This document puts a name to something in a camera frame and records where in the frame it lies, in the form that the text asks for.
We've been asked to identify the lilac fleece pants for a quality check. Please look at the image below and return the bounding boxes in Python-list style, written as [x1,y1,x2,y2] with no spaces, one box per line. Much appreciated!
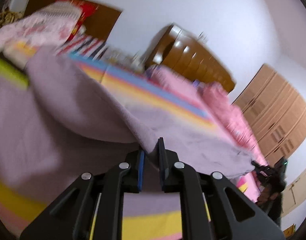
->
[0,45,255,217]

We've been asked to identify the glossy brown padded headboard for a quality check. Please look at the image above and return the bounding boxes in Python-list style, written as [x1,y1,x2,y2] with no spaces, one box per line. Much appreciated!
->
[144,24,235,92]

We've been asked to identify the nightstand with floral cover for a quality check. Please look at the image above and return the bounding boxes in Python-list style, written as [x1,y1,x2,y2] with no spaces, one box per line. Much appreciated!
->
[101,47,145,74]

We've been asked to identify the dark brown flat headboard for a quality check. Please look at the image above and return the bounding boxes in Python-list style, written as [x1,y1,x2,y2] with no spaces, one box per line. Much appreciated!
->
[24,0,122,41]

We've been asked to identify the red embroidered pillow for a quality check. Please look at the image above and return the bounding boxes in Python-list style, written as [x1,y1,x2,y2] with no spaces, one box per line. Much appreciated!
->
[57,0,99,42]

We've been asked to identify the red black plaid sheet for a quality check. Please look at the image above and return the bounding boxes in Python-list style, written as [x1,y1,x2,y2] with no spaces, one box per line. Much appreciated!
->
[55,35,108,60]

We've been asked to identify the right hand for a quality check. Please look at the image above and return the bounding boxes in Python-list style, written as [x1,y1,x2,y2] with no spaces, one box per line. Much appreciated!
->
[256,185,280,206]

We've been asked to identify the pink bed sheet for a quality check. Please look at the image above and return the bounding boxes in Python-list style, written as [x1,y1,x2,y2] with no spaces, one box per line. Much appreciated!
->
[131,65,267,202]

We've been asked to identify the pink crumpled quilt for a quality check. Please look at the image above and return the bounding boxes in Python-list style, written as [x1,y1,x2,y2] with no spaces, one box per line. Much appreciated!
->
[198,82,261,154]

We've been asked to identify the light wooden wardrobe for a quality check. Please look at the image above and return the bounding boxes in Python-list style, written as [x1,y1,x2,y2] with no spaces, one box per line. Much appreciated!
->
[234,64,306,165]

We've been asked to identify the rainbow striped blanket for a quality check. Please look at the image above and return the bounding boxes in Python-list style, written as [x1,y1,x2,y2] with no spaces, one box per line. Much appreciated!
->
[0,42,259,240]

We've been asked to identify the leopard print cushion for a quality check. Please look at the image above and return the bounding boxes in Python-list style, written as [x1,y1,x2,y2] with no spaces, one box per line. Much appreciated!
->
[0,7,23,29]

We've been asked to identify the pink floral folded quilt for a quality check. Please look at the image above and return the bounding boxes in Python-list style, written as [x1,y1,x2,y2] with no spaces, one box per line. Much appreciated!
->
[0,1,82,50]

